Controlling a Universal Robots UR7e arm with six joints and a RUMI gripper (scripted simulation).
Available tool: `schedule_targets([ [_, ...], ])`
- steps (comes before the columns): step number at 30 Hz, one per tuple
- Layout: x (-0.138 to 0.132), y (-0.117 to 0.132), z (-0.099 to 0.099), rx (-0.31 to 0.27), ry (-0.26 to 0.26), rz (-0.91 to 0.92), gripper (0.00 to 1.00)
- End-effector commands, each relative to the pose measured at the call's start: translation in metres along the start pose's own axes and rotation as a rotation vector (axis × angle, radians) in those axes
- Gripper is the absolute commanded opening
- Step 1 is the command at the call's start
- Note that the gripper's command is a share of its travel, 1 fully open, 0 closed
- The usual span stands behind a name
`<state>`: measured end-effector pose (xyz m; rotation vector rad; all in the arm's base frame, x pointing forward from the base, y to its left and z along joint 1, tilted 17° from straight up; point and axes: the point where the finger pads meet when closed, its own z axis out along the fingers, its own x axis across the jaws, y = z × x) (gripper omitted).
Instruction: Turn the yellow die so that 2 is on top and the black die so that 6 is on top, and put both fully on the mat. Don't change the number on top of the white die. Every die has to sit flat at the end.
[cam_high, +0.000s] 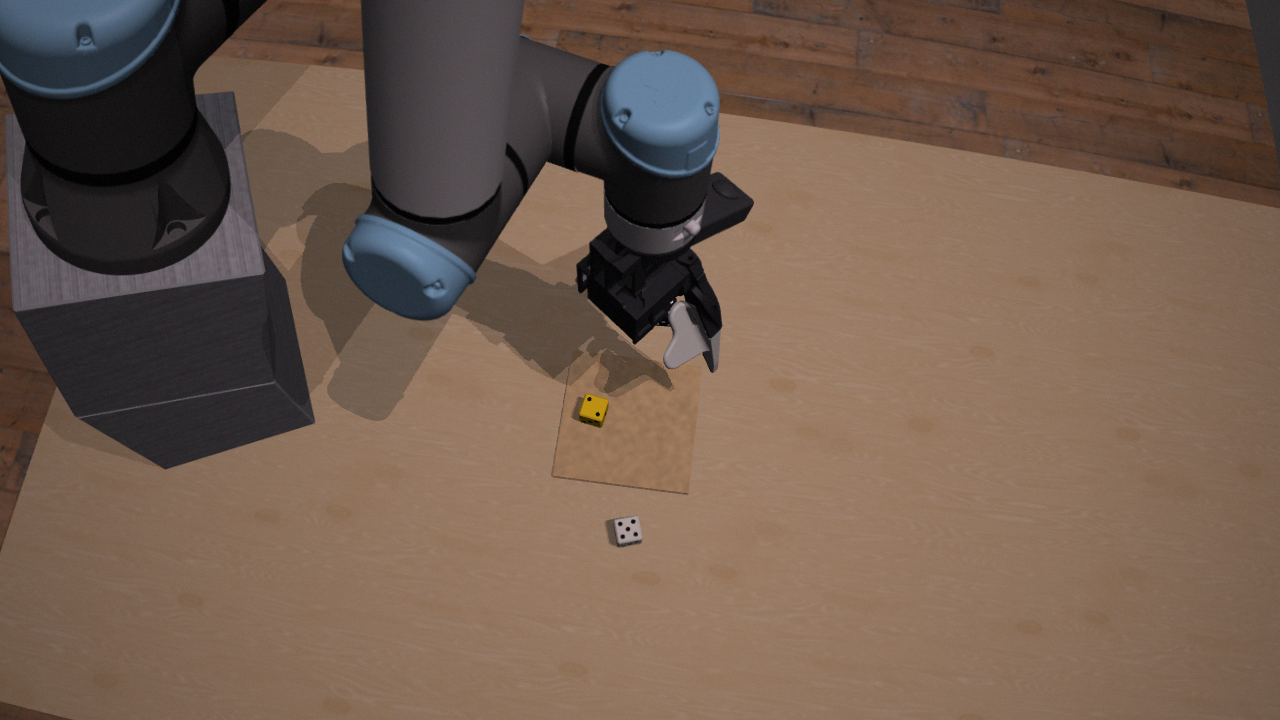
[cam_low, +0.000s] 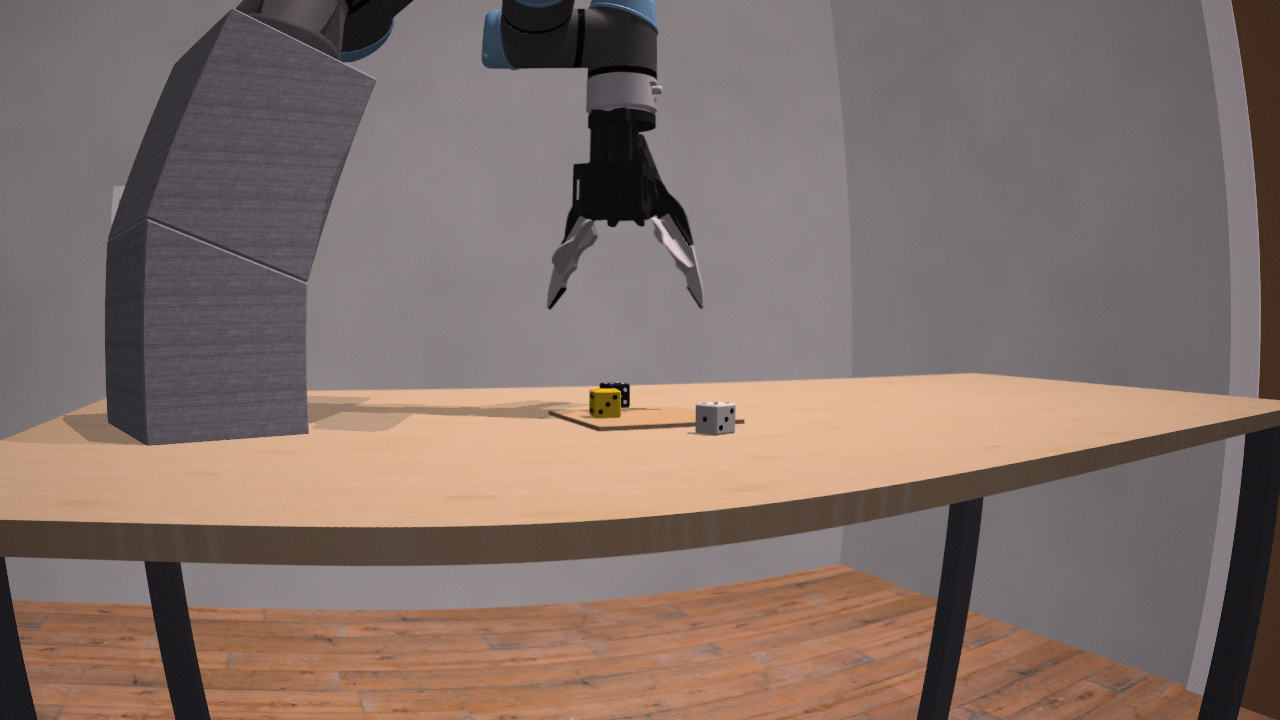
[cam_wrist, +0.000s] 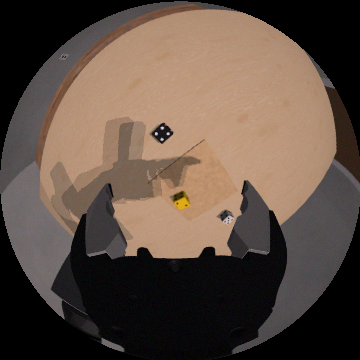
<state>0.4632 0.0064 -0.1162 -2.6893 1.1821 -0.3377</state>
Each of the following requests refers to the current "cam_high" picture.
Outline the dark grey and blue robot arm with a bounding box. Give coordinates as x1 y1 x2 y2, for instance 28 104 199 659
0 0 754 322

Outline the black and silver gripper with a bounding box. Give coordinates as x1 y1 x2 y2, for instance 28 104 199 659
575 227 722 373

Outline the grey die with black pips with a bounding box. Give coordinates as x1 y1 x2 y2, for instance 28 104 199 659
613 515 643 547

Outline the yellow die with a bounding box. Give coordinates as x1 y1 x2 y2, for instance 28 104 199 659
579 393 609 428

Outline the brown square mat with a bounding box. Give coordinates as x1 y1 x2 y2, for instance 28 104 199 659
552 350 701 495

